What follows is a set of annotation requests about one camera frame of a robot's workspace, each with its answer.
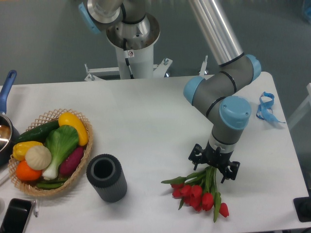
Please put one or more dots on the orange fruit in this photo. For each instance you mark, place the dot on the orange fruit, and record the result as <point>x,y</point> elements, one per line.
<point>26,173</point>

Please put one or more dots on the yellow bell pepper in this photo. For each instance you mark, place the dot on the yellow bell pepper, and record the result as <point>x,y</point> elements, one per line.
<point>20,149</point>

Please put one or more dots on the purple sweet potato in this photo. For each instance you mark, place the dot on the purple sweet potato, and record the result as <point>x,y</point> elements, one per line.
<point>68,167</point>

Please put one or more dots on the cream steamed bun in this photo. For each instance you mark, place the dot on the cream steamed bun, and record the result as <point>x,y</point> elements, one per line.
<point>38,157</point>

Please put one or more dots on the green pea pod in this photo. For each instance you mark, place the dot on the green pea pod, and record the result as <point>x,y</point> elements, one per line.
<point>50,185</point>

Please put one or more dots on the black smartphone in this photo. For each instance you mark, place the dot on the black smartphone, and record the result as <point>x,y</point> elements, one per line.
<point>16,216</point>

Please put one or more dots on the green cucumber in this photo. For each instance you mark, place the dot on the green cucumber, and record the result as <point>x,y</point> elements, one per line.
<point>39,133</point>

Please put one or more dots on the green bok choy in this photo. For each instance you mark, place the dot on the green bok choy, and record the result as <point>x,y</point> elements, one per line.
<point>61,143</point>

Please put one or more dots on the dark grey ribbed vase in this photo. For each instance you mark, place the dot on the dark grey ribbed vase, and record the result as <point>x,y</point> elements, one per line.
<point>105,174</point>

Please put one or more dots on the red tulip bouquet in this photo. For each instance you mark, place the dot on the red tulip bouquet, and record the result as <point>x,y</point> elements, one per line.
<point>199,191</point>

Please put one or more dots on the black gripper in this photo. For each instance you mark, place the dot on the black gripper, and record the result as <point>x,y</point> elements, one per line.
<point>215,158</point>

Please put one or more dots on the black device at table edge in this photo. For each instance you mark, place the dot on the black device at table edge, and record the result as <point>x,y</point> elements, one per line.
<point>303,208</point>

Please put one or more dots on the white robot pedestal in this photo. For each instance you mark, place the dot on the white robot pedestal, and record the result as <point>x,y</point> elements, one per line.
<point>132,64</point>

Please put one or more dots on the blue handled saucepan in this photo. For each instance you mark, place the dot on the blue handled saucepan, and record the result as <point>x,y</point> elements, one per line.
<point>8,133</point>

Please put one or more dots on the yellow squash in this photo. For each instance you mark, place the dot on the yellow squash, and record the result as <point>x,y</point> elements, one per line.
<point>71,119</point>

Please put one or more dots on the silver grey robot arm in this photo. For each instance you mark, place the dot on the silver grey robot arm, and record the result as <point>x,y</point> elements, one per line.
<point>133,31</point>

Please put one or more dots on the tangled blue ribbon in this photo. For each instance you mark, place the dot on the tangled blue ribbon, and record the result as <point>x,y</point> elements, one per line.
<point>265,111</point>

